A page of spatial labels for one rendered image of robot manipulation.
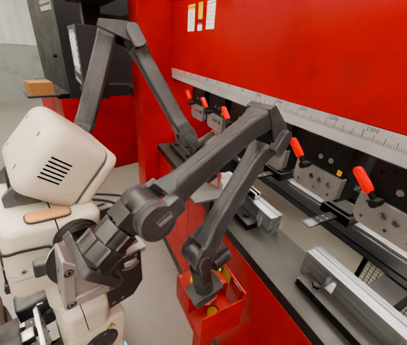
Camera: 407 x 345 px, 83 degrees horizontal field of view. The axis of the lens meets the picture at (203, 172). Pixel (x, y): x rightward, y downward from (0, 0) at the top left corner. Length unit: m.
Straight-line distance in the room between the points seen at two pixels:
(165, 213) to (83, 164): 0.19
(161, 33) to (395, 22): 1.28
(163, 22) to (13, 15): 6.24
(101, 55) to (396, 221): 0.90
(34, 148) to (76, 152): 0.06
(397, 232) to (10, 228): 0.76
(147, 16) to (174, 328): 1.87
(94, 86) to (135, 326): 1.40
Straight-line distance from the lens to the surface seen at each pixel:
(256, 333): 1.10
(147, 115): 1.70
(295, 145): 0.73
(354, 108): 0.67
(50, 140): 0.49
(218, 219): 0.61
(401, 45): 0.64
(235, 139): 0.52
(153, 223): 0.44
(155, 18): 1.67
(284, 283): 0.88
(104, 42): 0.86
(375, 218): 0.68
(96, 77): 0.83
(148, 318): 1.77
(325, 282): 0.88
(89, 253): 0.45
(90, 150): 0.51
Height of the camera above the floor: 1.53
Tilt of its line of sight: 28 degrees down
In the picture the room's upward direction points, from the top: 5 degrees clockwise
